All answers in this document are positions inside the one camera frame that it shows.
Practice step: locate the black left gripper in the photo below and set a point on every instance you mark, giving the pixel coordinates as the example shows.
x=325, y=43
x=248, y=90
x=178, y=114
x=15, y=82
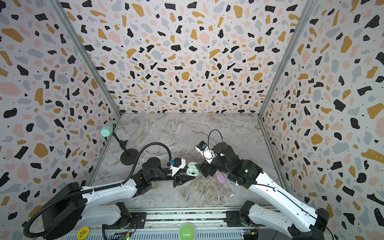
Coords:
x=180, y=179

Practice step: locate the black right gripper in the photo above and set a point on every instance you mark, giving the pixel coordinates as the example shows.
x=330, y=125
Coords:
x=210, y=163

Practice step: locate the pink earbud charging case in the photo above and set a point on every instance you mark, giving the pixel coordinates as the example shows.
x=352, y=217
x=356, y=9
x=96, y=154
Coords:
x=221, y=179

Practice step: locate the mint green earbud case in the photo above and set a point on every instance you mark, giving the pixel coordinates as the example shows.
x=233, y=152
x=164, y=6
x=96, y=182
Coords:
x=192, y=169

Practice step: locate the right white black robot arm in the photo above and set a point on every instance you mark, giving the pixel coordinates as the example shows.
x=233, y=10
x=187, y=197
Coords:
x=293, y=218

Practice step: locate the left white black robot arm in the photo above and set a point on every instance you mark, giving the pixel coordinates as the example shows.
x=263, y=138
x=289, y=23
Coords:
x=77, y=207

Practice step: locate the green round button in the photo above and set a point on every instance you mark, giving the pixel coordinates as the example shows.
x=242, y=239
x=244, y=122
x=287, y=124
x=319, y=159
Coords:
x=187, y=232

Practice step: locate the black microphone stand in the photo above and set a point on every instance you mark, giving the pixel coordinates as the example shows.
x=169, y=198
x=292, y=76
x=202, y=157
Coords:
x=128, y=156

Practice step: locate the mint green microphone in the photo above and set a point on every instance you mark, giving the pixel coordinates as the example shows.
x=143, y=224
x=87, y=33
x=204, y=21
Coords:
x=109, y=129

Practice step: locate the yellow round sticker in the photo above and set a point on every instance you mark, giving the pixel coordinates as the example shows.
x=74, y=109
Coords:
x=83, y=233

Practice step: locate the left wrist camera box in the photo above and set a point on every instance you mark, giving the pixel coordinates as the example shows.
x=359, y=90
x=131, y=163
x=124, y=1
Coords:
x=176, y=165

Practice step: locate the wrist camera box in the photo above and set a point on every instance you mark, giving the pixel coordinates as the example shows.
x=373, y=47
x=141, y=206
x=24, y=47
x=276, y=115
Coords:
x=176, y=165
x=205, y=151

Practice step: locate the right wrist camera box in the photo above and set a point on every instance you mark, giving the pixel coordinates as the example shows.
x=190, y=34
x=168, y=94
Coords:
x=205, y=151

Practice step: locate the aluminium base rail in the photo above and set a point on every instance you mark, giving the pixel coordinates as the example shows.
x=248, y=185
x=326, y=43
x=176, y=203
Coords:
x=159, y=224

